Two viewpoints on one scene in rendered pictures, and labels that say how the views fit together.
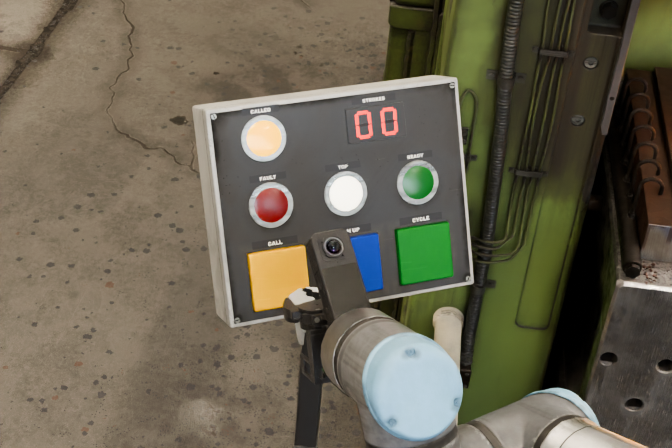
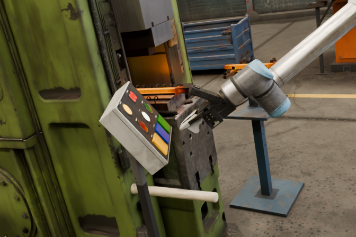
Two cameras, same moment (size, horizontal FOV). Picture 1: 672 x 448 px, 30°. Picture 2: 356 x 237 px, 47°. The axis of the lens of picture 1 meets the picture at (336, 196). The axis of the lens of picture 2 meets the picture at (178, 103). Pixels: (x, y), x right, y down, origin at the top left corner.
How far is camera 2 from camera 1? 1.43 m
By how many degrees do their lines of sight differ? 58
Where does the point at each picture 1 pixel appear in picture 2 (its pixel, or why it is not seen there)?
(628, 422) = (192, 160)
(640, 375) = (188, 143)
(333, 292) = (209, 93)
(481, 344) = not seen: hidden behind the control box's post
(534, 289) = not seen: hidden behind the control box
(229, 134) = (123, 111)
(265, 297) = (164, 149)
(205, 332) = not seen: outside the picture
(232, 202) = (139, 129)
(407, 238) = (160, 121)
